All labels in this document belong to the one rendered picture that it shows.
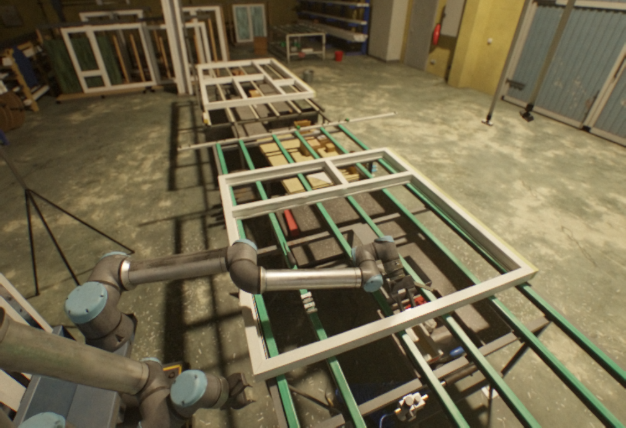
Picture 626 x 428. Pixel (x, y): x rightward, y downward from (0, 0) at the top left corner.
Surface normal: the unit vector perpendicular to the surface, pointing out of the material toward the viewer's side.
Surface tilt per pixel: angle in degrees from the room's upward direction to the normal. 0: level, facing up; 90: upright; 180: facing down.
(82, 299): 5
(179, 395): 19
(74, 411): 0
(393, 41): 90
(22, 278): 0
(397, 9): 90
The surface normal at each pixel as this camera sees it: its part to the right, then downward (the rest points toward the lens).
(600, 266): 0.00, -0.82
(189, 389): -0.26, -0.65
